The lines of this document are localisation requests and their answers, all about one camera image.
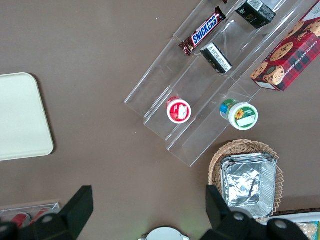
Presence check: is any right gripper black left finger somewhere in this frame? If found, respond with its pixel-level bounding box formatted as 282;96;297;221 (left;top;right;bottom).
0;185;94;240

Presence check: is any aluminium foil tray stack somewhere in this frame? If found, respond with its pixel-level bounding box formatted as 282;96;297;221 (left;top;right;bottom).
219;152;278;218

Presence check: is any clear acrylic bottle rack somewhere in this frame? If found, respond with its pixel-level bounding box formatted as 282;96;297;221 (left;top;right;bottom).
0;199;62;223

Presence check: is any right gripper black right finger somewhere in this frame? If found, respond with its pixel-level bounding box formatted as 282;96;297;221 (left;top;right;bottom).
204;184;311;240

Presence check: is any light wicker basket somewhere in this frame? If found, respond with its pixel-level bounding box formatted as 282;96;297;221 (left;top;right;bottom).
208;139;284;223

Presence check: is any cream rectangular serving tray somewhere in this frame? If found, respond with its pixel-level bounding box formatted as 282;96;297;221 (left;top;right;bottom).
0;72;55;162

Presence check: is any red cola bottle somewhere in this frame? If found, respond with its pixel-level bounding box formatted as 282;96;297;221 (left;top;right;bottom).
31;206;55;223
9;211;33;227

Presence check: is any clear rice cracker bag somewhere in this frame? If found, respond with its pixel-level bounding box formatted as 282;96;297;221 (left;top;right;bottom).
297;221;320;240

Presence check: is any red tartan cookie box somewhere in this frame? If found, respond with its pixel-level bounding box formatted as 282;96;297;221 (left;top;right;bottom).
250;3;320;93

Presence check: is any white plastic snack bin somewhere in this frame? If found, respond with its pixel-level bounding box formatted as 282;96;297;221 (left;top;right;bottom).
267;212;320;240

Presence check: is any small black carton box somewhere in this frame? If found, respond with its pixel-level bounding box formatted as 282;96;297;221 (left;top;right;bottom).
199;42;233;74
234;0;277;30

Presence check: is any green lidded spread cup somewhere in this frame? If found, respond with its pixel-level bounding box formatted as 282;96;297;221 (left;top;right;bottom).
219;98;259;132

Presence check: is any red lidded yogurt cup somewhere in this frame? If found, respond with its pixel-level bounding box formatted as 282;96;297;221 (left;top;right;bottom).
165;95;193;125

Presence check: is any clear acrylic stepped display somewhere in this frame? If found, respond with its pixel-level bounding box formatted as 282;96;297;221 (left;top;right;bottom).
124;0;320;168

